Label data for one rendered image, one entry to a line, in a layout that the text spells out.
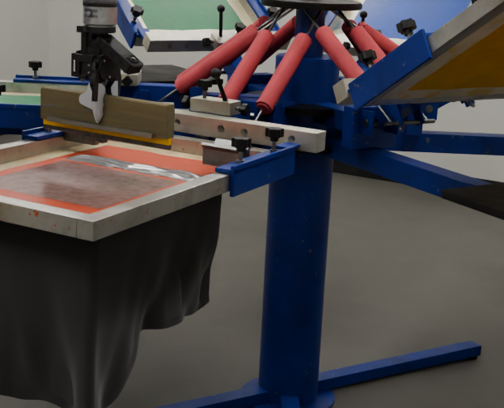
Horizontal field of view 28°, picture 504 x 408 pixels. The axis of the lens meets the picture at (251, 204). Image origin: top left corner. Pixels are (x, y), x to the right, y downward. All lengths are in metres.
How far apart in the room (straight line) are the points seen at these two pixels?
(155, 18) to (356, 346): 1.45
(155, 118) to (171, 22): 1.59
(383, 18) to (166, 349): 1.50
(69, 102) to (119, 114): 0.14
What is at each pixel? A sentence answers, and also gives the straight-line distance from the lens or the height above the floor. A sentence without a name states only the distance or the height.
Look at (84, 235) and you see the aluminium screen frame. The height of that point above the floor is 0.96.
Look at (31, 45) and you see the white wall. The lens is 7.91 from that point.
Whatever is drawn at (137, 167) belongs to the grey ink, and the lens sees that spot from 2.40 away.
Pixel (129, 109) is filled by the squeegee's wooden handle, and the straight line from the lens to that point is 2.26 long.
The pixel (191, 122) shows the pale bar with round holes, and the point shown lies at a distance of 2.66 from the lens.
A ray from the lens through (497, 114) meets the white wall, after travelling 6.42.
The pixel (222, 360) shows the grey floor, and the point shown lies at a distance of 3.75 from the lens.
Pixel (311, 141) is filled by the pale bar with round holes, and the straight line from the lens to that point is 2.50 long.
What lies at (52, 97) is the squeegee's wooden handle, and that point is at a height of 1.12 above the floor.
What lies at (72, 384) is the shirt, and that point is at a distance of 2.13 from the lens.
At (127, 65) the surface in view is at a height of 1.21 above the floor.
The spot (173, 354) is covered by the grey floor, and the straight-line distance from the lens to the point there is 3.78.
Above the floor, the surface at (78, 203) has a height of 0.96.
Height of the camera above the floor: 1.49
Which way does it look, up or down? 15 degrees down
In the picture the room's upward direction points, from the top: 3 degrees clockwise
